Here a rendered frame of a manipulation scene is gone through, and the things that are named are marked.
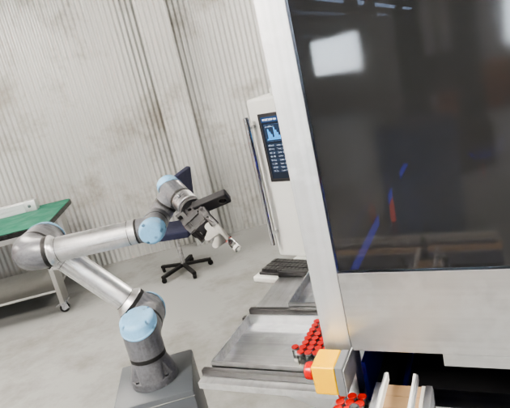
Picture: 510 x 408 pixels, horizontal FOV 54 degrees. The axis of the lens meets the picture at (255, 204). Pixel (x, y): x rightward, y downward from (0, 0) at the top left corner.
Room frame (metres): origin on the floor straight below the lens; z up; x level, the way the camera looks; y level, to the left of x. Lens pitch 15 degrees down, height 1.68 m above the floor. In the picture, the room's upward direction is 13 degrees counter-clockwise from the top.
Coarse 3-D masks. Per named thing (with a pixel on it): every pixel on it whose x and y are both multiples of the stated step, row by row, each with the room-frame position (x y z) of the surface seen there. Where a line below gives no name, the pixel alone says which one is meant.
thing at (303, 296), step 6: (306, 276) 1.69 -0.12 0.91; (306, 282) 1.68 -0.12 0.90; (300, 288) 1.63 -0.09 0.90; (306, 288) 1.66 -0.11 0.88; (294, 294) 1.57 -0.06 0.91; (300, 294) 1.62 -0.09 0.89; (306, 294) 1.61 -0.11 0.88; (312, 294) 1.60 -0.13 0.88; (294, 300) 1.56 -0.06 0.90; (300, 300) 1.58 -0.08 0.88; (306, 300) 1.57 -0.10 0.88; (312, 300) 1.56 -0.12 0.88; (288, 306) 1.52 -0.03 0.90; (294, 306) 1.51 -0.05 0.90; (300, 306) 1.50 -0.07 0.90; (306, 306) 1.49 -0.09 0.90; (312, 306) 1.48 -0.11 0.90
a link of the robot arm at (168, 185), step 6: (162, 180) 1.60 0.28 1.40; (168, 180) 1.58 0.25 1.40; (174, 180) 1.59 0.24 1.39; (162, 186) 1.58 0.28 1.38; (168, 186) 1.56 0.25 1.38; (174, 186) 1.55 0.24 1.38; (180, 186) 1.55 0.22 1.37; (162, 192) 1.57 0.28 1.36; (168, 192) 1.55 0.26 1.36; (174, 192) 1.53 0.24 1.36; (162, 198) 1.56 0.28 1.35; (168, 198) 1.54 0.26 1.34; (168, 204) 1.55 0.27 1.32
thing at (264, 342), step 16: (256, 320) 1.48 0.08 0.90; (272, 320) 1.46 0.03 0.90; (288, 320) 1.43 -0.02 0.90; (304, 320) 1.41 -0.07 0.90; (240, 336) 1.43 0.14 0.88; (256, 336) 1.41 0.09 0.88; (272, 336) 1.39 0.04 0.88; (288, 336) 1.36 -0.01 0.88; (304, 336) 1.34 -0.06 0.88; (224, 352) 1.33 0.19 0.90; (240, 352) 1.33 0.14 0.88; (256, 352) 1.32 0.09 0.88; (272, 352) 1.30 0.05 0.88; (288, 352) 1.28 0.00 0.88; (240, 368) 1.23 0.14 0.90; (256, 368) 1.20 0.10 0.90; (272, 368) 1.18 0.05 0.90; (288, 368) 1.16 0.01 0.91
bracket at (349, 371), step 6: (354, 354) 1.01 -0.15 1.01; (348, 360) 0.97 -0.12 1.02; (354, 360) 1.00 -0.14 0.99; (348, 366) 0.96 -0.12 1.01; (354, 366) 1.00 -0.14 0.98; (342, 372) 0.93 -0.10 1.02; (348, 372) 0.95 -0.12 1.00; (354, 372) 0.99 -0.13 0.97; (348, 378) 0.95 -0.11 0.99; (348, 384) 0.94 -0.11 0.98; (348, 390) 0.93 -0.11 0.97
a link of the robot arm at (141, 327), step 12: (132, 312) 1.48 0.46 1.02; (144, 312) 1.46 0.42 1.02; (156, 312) 1.52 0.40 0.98; (120, 324) 1.44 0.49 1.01; (132, 324) 1.42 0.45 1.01; (144, 324) 1.41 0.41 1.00; (156, 324) 1.45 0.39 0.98; (132, 336) 1.40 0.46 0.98; (144, 336) 1.40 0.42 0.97; (156, 336) 1.43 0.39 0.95; (132, 348) 1.40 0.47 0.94; (144, 348) 1.40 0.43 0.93; (156, 348) 1.42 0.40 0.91; (132, 360) 1.41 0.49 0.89; (144, 360) 1.40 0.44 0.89
